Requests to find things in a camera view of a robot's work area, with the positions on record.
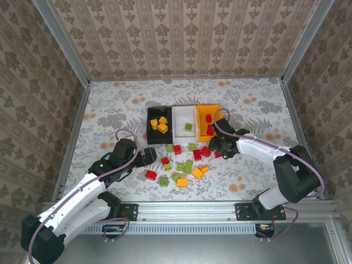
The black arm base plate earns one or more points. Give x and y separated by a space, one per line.
243 211
129 211

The tall green lego brick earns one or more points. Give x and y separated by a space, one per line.
188 166

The grey metal sheet panel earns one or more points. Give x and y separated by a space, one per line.
192 250

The orange plastic bin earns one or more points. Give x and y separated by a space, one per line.
202 123

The floral table cover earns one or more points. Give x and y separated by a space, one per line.
123 96

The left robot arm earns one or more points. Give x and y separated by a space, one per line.
79 200

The white plastic bin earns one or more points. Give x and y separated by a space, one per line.
181 118

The black plastic bin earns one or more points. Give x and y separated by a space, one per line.
152 112

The aluminium frame bar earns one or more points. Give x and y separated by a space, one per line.
338 247

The long aluminium frame rail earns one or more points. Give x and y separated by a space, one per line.
187 210

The yellow power connector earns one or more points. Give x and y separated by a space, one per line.
264 227
117 228

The orange-yellow lego brick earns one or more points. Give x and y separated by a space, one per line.
181 182
197 173
204 169
162 128
163 120
153 124

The aluminium side rail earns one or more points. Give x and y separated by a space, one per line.
72 137
294 110

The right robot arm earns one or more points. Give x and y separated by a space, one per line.
258 151

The thin aluminium rail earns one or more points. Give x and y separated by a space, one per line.
187 79

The aluminium frame post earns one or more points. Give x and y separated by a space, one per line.
63 41
306 41

